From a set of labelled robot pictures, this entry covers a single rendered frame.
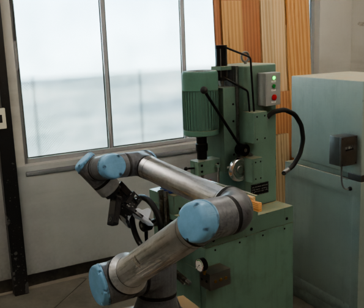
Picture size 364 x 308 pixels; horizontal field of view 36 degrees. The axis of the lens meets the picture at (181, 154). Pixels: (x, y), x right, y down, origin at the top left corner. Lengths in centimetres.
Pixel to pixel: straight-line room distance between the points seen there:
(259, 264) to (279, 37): 220
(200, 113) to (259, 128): 30
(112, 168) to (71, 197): 204
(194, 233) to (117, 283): 51
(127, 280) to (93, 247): 224
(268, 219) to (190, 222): 132
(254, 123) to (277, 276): 82
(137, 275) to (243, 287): 106
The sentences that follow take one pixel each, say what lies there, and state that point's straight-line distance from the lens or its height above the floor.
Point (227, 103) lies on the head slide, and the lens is 277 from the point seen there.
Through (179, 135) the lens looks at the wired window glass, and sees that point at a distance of 435.
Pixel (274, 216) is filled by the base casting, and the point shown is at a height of 77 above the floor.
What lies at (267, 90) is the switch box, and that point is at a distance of 279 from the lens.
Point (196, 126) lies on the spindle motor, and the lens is 269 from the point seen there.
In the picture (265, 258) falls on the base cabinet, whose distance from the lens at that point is 292.
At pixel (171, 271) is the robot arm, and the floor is 82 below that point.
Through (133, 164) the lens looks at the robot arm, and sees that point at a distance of 206.
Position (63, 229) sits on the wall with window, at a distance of 408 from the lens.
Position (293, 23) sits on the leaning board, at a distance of 463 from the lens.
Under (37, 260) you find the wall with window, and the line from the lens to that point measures 410.
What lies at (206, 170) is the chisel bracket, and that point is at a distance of 278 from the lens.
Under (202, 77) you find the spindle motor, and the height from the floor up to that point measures 148.
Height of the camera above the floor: 168
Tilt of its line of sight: 12 degrees down
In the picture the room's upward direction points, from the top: 2 degrees counter-clockwise
